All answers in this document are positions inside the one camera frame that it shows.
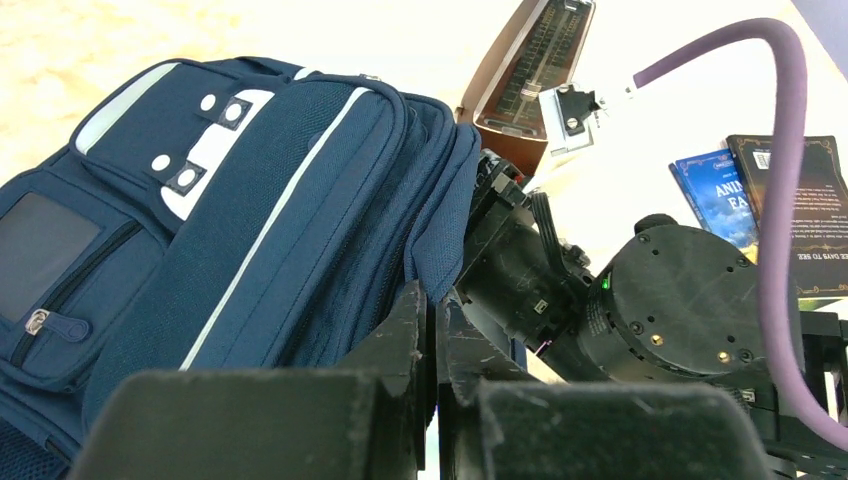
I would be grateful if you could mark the brown wooden metronome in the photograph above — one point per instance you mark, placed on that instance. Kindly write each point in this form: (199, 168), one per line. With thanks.
(536, 50)

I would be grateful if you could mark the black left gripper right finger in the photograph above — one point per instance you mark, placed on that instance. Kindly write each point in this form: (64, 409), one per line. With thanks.
(496, 421)

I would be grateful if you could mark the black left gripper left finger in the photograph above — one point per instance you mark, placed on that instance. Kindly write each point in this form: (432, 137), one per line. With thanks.
(365, 418)

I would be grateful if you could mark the blue green landscape book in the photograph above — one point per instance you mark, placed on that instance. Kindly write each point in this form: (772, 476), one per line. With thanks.
(711, 185)

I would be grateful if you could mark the dark brown book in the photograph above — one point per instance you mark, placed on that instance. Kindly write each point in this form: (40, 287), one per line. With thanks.
(819, 228)

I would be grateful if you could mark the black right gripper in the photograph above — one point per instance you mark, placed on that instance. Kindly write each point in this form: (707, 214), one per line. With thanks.
(675, 304)

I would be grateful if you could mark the navy blue student backpack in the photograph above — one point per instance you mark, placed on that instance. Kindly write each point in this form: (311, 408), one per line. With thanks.
(228, 214)

